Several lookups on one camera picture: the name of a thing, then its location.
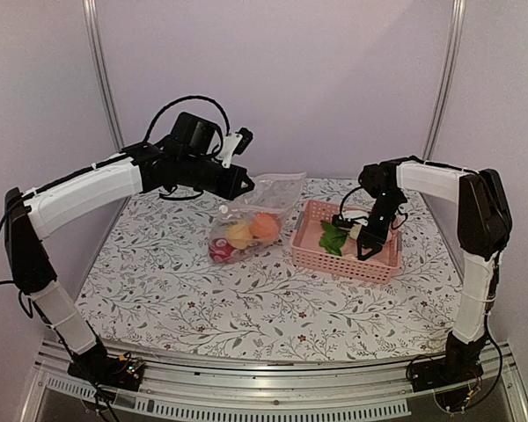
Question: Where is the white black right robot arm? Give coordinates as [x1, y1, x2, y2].
[356, 156, 512, 391]

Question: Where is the orange crinkled fruit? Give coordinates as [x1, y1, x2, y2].
[249, 213, 281, 243]

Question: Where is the floral patterned table mat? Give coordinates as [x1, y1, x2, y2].
[76, 193, 461, 360]

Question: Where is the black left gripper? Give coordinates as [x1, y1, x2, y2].
[179, 154, 255, 200]

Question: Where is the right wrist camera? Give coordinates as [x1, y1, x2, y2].
[331, 215, 368, 229]

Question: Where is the pink perforated plastic basket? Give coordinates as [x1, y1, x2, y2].
[290, 200, 402, 284]

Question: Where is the clear zip top bag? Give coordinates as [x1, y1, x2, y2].
[208, 172, 306, 264]

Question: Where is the aluminium front rail frame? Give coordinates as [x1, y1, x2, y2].
[20, 340, 528, 421]

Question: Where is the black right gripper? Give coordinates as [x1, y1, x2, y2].
[358, 191, 405, 261]

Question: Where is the yellow fruit with leaf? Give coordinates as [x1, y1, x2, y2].
[225, 222, 253, 250]

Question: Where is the green leafy vegetable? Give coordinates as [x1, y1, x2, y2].
[319, 221, 348, 257]

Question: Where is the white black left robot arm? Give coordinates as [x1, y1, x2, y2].
[0, 112, 254, 391]

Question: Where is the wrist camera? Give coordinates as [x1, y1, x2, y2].
[331, 215, 368, 229]
[216, 127, 253, 168]

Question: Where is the right aluminium corner post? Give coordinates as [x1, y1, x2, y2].
[422, 0, 466, 161]

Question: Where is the left aluminium corner post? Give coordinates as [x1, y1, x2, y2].
[82, 0, 124, 151]

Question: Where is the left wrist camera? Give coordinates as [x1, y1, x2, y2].
[216, 127, 253, 168]

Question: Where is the white oblong vegetable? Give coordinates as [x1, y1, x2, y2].
[348, 223, 363, 241]

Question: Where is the red crinkled fruit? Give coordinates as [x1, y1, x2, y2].
[209, 238, 237, 264]

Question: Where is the aluminium corner post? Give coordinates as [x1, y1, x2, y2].
[422, 0, 466, 161]
[82, 0, 124, 151]

